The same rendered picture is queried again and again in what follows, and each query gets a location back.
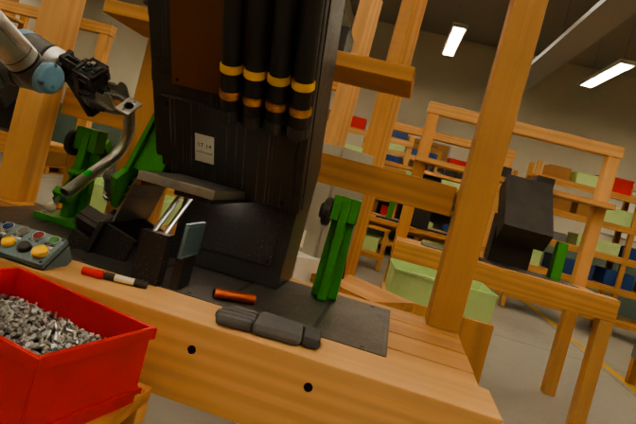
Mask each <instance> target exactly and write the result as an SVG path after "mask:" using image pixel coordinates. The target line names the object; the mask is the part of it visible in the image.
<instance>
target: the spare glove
mask: <svg viewBox="0 0 636 424"><path fill-rule="evenodd" d="M215 317H216V323H217V324H218V325H222V326H226V327H232V328H236V329H240V330H244V331H250V330H252V331H253V333H254V334H255V335H257V336H261V337H265V338H268V339H272V340H276V341H279V342H282V343H285V344H289V345H299V344H300V343H301V344H302V345H303V346H304V347H308V348H312V349H317V348H318V347H319V345H320V341H321V330H320V329H319V328H316V327H305V328H304V325H303V324H302V323H300V322H297V321H293V320H290V319H287V318H283V317H281V316H278V315H276V314H273V313H271V312H268V311H264V312H262V313H260V314H258V312H257V311H254V310H251V309H247V308H243V307H240V306H237V305H234V306H232V307H231V308H230V307H227V306H224V307H222V308H221V309H218V310H217V311H216V314H215Z"/></svg>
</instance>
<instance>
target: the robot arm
mask: <svg viewBox="0 0 636 424"><path fill-rule="evenodd" d="M102 64H103V65H102ZM110 79H111V76H110V70H109V66H108V65H106V64H105V63H103V62H101V61H99V60H97V59H95V58H94V57H93V58H91V59H89V60H88V59H85V60H84V59H83V60H80V59H78V58H76V57H75V56H74V51H72V50H70V49H68V50H67V51H64V50H63V49H61V48H59V47H58V46H56V45H54V44H52V43H51V42H49V41H48V40H46V39H45V38H43V37H42V36H41V35H39V34H37V33H34V32H33V31H30V30H28V29H24V28H22V29H17V27H16V26H15V25H14V24H13V23H12V22H11V21H10V20H9V18H8V17H7V16H6V15H5V14H4V13H3V12H2V11H1V9H0V89H1V88H4V87H5V86H6V85H8V84H9V85H13V86H17V87H21V88H26V89H29V90H32V91H36V92H37V93H45V94H55V93H57V92H59V91H60V90H61V88H62V87H63V84H64V83H65V82H66V83H67V84H68V86H69V87H70V89H71V91H72V92H73V94H74V95H75V97H76V99H77V100H78V102H79V104H80V106H81V107H82V109H83V110H84V112H85V113H86V114H87V116H91V117H94V116H95V115H97V114H98V113H99V112H103V113H104V112H105V113H108V114H113V115H124V114H122V113H120V112H119V111H117V110H116V109H115V105H114V103H113V99H115V100H119V101H120V102H123V101H124V100H125V99H127V98H128V97H130V94H129V90H128V87H127V85H126V84H125V83H124V82H122V81H121V82H120V83H119V84H115V83H113V82H111V81H108V80H110ZM108 92H109V93H110V95H109V94H108Z"/></svg>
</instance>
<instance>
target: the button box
mask: <svg viewBox="0 0 636 424"><path fill-rule="evenodd" d="M7 222H12V221H2V222H0V236H1V237H0V257H2V258H5V259H8V260H11V261H14V262H17V263H20V264H23V265H26V266H29V267H32V268H35V269H38V270H41V271H46V270H50V269H55V268H60V267H63V266H67V265H68V264H69V263H70V262H71V261H72V257H71V252H70V247H69V244H68V240H67V239H66V238H60V237H59V236H54V235H50V234H47V233H45V232H44V236H43V237H41V238H34V237H33V234H34V233H36V232H43V231H38V230H35V229H32V228H29V227H27V226H23V225H20V224H17V223H14V222H12V223H13V224H14V225H13V226H12V227H11V228H9V229H5V228H3V224H5V223H7ZM21 227H27V228H28V229H29V230H28V231H27V232H26V233H24V234H20V233H18V229H19V228H21ZM6 236H12V237H14V238H15V243H14V244H13V245H11V246H7V247H6V246H3V245H2V244H1V240H2V238H4V237H6ZM51 237H59V238H60V240H59V241H58V242H55V243H50V242H49V241H48V240H49V239H50V238H51ZM24 240H26V241H29V242H30V244H31V247H30V249H29V250H27V251H24V252H20V251H18V250H17V244H18V243H19V242H20V241H24ZM37 245H45V246H46V247H47V248H48V253H47V254H46V255H45V256H42V257H34V256H33V255H32V254H31V250H32V248H33V247H35V246H37Z"/></svg>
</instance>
